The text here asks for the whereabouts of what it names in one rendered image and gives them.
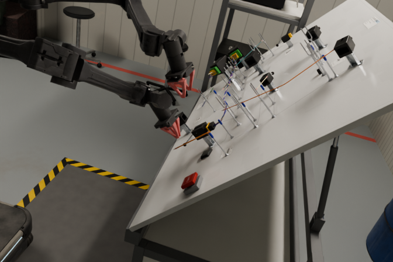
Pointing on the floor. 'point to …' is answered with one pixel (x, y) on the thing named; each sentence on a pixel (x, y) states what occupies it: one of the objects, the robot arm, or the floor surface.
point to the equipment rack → (296, 13)
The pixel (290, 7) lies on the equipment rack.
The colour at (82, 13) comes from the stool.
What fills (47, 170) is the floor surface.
